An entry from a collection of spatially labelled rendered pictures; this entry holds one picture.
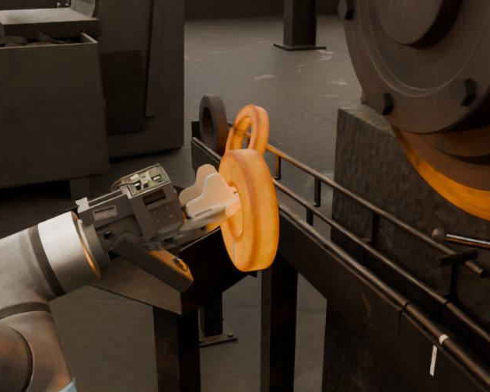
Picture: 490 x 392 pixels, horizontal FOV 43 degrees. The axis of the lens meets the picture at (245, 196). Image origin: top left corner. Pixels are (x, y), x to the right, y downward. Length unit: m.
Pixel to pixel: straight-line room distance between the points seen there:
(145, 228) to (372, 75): 0.31
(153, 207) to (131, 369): 1.20
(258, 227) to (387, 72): 0.23
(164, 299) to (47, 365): 0.38
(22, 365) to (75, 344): 1.38
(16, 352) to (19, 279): 0.12
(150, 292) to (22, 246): 0.37
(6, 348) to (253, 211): 0.30
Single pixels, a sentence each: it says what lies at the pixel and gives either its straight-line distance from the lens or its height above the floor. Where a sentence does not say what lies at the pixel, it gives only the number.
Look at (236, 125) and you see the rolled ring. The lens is 1.58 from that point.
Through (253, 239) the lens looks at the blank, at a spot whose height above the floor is 0.82.
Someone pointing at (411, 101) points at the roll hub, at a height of 1.01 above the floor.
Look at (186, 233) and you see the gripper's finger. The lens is 0.74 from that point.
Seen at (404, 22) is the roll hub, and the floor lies 1.08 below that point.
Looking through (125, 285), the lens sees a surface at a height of 0.60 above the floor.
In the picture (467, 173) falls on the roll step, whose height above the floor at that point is 0.93.
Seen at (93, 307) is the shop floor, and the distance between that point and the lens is 2.20.
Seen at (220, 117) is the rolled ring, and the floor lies 0.72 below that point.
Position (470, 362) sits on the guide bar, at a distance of 0.75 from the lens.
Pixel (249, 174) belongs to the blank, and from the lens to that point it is 0.73.
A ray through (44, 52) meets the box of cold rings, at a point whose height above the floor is 0.71.
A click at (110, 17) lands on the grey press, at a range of 3.41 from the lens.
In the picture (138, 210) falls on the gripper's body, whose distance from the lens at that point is 0.72.
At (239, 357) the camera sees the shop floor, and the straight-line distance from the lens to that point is 1.91.
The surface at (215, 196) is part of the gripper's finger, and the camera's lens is 0.76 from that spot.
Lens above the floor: 1.14
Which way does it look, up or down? 22 degrees down
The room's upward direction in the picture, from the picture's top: straight up
